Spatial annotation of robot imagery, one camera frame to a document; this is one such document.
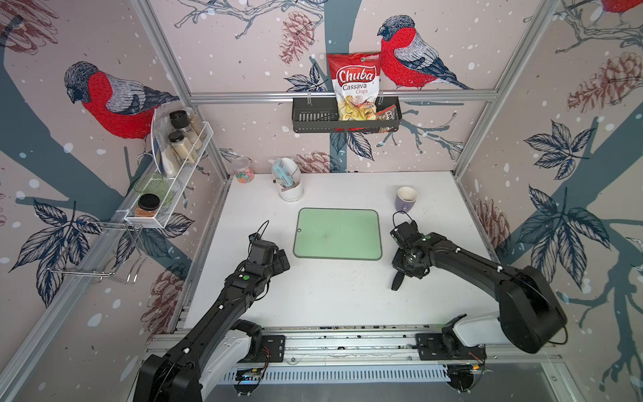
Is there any black knife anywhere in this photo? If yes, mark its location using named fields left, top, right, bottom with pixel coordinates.
left=391, top=271, right=405, bottom=291

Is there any green cutting board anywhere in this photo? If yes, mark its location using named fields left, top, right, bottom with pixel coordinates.
left=293, top=208, right=383, bottom=261

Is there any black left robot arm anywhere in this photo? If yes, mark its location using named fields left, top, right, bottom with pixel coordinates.
left=132, top=240, right=290, bottom=401

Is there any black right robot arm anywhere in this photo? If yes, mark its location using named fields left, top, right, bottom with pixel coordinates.
left=390, top=220, right=568, bottom=357

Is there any purple mug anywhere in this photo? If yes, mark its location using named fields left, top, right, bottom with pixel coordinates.
left=395, top=186, right=418, bottom=213

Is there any white utensil holder cup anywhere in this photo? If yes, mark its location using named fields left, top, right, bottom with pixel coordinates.
left=271, top=157, right=304, bottom=203

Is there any candy jar with lid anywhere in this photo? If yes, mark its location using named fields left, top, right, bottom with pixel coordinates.
left=230, top=157, right=255, bottom=184

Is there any small dark snack packet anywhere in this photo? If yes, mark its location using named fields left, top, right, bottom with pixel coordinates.
left=377, top=105, right=398, bottom=133

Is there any red cassava chips bag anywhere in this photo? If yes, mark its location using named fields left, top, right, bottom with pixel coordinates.
left=328, top=53, right=381, bottom=121

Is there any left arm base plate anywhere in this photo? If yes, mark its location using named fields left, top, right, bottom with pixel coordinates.
left=240, top=335, right=286, bottom=363

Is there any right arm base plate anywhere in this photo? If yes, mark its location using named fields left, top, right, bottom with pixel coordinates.
left=415, top=333, right=487, bottom=362

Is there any wire hook rack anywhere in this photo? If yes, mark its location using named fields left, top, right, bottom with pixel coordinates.
left=45, top=222, right=147, bottom=285

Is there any black wall basket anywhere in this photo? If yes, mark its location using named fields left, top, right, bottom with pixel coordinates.
left=291, top=96, right=402, bottom=134

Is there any clear acrylic wall shelf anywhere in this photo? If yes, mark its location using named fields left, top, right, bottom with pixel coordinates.
left=125, top=102, right=214, bottom=229

